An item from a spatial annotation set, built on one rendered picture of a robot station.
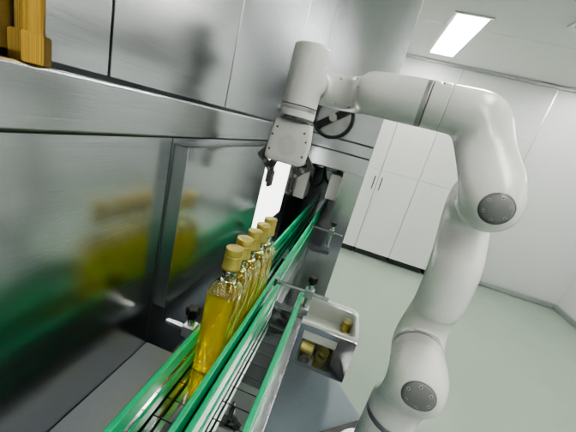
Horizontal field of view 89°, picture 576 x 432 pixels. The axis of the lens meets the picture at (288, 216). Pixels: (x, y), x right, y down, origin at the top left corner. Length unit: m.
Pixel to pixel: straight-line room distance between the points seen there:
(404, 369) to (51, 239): 0.64
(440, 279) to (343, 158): 1.07
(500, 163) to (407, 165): 3.83
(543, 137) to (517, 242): 1.49
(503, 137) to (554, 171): 4.82
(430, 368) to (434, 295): 0.14
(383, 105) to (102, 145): 0.50
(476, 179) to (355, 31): 1.24
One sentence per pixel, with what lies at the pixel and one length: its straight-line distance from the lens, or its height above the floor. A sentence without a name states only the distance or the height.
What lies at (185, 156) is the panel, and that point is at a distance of 0.57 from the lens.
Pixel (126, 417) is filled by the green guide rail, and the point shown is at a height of 1.13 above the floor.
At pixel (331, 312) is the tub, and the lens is 1.14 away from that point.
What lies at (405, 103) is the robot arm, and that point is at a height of 1.66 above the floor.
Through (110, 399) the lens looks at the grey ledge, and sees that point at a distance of 0.68.
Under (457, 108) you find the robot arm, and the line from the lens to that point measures 0.65.
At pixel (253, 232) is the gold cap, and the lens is 0.66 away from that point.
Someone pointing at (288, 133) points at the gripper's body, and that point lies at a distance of 0.71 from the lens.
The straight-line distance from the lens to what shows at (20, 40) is 0.37.
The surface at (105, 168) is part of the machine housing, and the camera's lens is 0.47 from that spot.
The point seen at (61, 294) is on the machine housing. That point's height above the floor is 1.29.
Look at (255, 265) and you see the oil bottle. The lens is 0.69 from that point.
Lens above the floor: 1.57
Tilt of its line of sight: 17 degrees down
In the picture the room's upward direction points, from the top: 15 degrees clockwise
